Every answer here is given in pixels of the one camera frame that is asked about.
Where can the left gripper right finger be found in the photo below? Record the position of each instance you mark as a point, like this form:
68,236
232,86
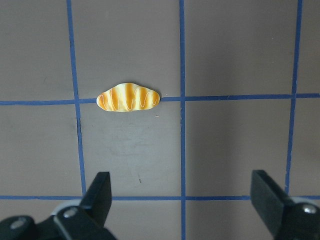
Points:
286,217

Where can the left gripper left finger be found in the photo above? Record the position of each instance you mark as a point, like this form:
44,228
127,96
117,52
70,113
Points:
86,219

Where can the toy bread loaf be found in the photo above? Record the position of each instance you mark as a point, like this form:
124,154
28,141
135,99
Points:
128,97

